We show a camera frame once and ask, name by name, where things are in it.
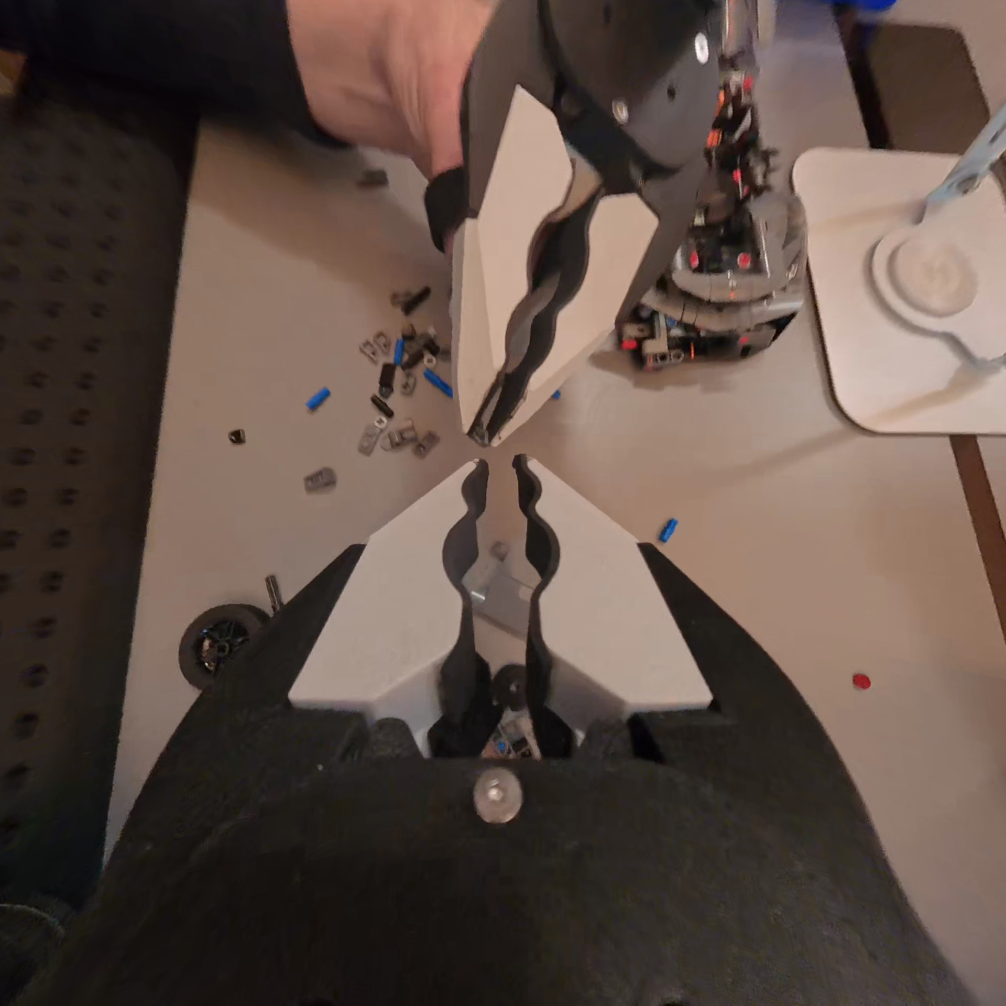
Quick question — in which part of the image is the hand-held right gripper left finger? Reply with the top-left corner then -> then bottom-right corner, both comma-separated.
288,457 -> 501,759

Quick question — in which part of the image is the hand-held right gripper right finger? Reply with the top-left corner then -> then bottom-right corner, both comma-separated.
512,453 -> 715,759

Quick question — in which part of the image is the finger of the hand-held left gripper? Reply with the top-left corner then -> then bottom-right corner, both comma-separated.
482,193 -> 661,448
448,85 -> 575,443

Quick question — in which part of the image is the grey lego tile assembly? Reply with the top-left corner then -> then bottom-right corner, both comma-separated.
462,541 -> 543,638

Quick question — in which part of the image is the person's left forearm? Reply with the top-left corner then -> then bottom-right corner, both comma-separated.
0,0 -> 355,150

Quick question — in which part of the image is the grey lego car model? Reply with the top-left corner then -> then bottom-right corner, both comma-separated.
589,0 -> 811,374

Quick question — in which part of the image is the black lego wheel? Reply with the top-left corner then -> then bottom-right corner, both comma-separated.
178,604 -> 272,693

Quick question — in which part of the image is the pile of small lego pieces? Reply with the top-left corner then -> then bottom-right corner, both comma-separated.
357,283 -> 563,458

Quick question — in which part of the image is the person's left hand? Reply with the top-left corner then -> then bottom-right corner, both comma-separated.
285,0 -> 504,182

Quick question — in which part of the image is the white adjustable stand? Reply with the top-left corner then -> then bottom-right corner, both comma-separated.
790,102 -> 1006,437

